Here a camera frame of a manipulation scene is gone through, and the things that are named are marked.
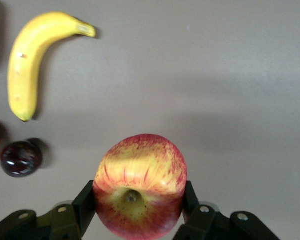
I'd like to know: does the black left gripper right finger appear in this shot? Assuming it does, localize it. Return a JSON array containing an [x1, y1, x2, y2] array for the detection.
[[174, 180, 282, 240]]

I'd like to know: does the dark purple plum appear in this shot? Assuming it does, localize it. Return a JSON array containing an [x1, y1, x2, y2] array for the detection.
[[0, 138, 44, 178]]

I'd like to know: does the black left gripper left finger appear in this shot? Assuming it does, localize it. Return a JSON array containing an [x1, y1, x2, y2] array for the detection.
[[0, 179, 97, 240]]

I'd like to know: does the red yellow striped apple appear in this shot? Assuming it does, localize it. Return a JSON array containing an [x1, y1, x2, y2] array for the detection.
[[92, 133, 188, 238]]

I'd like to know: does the large table cover mat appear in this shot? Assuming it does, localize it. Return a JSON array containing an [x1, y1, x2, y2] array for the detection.
[[0, 0, 300, 240]]

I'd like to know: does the yellow banana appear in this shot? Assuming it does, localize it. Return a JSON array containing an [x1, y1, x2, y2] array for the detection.
[[7, 11, 97, 123]]

